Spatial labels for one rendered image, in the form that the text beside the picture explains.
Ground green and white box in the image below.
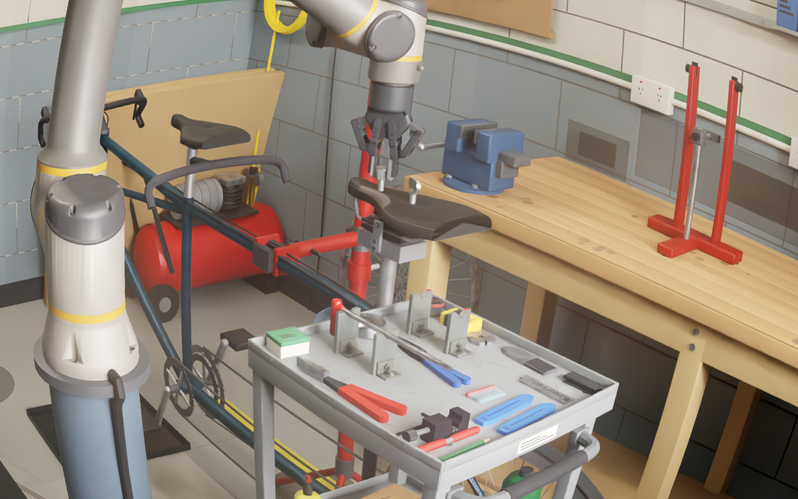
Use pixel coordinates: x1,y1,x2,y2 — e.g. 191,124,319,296
264,326,312,360

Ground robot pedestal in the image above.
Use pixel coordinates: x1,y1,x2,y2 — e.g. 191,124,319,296
25,338,192,499

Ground wooden workbench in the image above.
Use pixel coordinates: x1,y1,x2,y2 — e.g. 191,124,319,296
404,155,798,499

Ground black chain tool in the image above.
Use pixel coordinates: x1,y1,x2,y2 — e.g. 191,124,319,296
398,405,473,445

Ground red air compressor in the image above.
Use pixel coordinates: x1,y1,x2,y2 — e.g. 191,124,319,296
128,170,287,324

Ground silver chainring with crank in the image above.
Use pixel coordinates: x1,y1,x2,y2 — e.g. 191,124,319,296
155,344,227,425

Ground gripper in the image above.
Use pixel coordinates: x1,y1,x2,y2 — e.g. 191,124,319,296
350,81,426,178

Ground red repair stand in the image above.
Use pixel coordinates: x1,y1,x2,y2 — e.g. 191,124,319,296
253,139,401,490

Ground green pencil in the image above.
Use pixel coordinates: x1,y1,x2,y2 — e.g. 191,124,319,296
438,437,492,462

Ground long black block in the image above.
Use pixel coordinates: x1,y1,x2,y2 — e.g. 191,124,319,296
561,370,605,395

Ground grey saddle clamp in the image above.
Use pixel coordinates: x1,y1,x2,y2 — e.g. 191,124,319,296
356,216,429,266

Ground black pedal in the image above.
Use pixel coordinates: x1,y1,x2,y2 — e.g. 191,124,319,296
218,327,256,353

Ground red pen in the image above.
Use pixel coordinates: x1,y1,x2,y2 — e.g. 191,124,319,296
417,425,482,454

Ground blue handled pliers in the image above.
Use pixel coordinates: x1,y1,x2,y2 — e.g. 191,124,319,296
397,343,473,388

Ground yellow coiled hose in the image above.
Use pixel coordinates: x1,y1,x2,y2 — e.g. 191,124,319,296
263,0,310,73

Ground silver seat post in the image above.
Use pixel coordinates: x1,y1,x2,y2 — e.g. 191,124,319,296
376,259,400,310

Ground blue bench vise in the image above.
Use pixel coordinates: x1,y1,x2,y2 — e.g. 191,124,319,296
418,117,532,197

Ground dark blue tandem bicycle frame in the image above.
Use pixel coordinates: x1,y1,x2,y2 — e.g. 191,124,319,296
98,130,380,497

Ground black drop handlebar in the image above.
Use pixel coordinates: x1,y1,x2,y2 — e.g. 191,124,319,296
37,88,148,148

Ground green bottle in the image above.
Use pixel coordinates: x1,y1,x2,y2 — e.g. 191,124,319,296
500,465,544,499

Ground grey steel ruler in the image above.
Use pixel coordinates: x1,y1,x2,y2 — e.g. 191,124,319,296
517,374,575,405

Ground yellow block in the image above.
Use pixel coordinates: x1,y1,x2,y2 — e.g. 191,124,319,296
440,306,485,335

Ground blue tyre lever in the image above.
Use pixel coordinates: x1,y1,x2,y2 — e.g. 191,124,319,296
472,393,535,428
495,402,558,437

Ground red wheel truing stand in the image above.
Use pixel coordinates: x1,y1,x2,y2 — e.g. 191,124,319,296
646,62,745,266

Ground cork notice board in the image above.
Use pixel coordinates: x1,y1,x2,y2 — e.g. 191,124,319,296
426,0,556,41

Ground grey tool cart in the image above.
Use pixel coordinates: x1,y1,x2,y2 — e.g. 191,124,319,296
246,294,621,499

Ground grey tool holder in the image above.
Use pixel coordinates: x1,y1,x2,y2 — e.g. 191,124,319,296
332,306,401,381
405,290,474,358

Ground black curved handlebar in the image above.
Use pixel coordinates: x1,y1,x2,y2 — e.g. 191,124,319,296
143,155,292,275

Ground grey wall vent grille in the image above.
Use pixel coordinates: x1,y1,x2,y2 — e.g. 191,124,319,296
565,119,631,180

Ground wide black saddle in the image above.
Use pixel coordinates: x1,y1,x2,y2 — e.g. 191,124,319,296
347,176,494,243

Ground red handled pliers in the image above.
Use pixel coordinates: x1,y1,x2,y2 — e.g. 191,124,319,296
296,356,409,425

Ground small black saddle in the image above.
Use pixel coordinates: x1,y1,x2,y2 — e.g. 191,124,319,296
170,113,253,152

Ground plywood sheet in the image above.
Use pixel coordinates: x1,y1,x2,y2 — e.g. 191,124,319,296
104,67,287,252

